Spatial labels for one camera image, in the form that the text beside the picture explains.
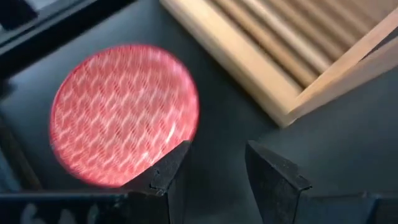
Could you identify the red patterned bowl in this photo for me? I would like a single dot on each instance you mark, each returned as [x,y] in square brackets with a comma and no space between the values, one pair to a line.
[118,109]

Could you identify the black aluminium table frame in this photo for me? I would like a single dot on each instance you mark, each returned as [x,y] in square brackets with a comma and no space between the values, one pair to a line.
[62,34]

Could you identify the wooden slatted shelf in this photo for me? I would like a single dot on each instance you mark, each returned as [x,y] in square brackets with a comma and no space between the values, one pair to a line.
[280,46]

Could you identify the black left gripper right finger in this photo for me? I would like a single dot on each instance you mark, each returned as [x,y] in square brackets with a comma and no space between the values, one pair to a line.
[273,186]

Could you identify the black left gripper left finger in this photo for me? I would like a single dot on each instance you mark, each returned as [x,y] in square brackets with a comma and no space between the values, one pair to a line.
[155,186]

